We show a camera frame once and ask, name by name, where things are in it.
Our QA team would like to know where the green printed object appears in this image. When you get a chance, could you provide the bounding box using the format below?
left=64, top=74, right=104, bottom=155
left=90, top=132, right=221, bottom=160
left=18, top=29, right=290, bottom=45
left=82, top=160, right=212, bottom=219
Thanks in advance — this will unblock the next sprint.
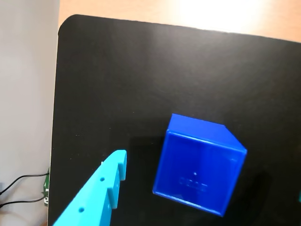
left=41, top=166, right=51, bottom=206

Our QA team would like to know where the thin black cable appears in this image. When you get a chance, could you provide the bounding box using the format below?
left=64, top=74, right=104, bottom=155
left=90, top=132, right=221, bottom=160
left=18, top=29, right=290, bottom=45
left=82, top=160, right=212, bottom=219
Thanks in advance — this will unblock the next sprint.
left=0, top=173, right=50, bottom=196
left=0, top=198, right=48, bottom=209

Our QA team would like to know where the blue cube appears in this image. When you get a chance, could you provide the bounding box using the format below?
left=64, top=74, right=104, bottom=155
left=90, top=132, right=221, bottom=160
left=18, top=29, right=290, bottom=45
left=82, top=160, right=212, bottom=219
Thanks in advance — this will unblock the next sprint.
left=152, top=113, right=248, bottom=218

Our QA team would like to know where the black mat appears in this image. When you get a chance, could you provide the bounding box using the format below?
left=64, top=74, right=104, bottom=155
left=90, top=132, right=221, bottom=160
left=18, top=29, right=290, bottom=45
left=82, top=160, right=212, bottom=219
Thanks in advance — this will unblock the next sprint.
left=48, top=14, right=301, bottom=226

